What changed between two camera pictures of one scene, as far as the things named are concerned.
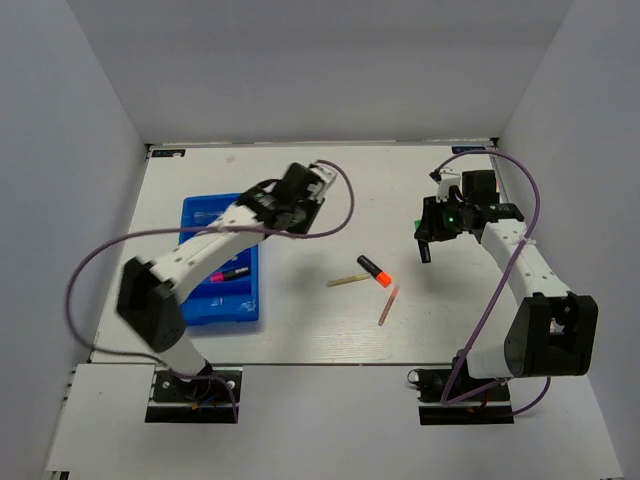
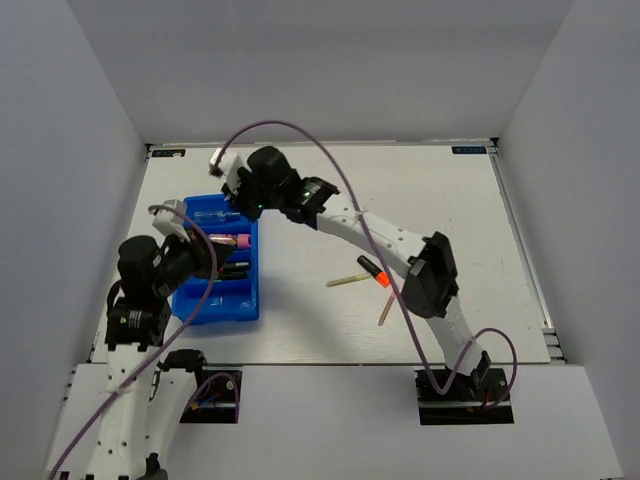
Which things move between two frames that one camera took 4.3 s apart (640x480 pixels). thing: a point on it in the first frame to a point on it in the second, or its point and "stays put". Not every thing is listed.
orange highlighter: (382, 277) stays put
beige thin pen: (356, 277) stays put
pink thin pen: (389, 304) stays put
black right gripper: (430, 228) to (237, 197)
